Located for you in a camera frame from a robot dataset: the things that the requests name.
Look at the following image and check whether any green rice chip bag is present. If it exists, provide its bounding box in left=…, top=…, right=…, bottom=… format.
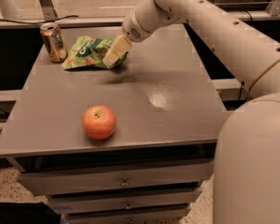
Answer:
left=62, top=35, right=127, bottom=70

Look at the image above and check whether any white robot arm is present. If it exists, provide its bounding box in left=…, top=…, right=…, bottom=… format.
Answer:
left=104, top=0, right=280, bottom=224

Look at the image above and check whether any red apple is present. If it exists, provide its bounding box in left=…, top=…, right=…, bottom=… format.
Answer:
left=82, top=105, right=117, bottom=140

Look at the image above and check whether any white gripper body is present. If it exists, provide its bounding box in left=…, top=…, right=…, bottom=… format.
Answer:
left=122, top=0, right=165, bottom=42

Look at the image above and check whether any black cable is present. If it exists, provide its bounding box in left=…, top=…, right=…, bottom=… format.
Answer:
left=0, top=14, right=80, bottom=25

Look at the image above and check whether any metal rail frame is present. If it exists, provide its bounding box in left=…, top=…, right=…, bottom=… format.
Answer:
left=0, top=0, right=280, bottom=30

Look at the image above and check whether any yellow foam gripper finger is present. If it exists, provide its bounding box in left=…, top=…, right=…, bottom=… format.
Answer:
left=103, top=35, right=132, bottom=67

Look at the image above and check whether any orange soda can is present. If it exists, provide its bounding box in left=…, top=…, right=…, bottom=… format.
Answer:
left=40, top=22, right=67, bottom=63

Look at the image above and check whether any grey drawer cabinet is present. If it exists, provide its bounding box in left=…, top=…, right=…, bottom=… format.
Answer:
left=0, top=25, right=227, bottom=224

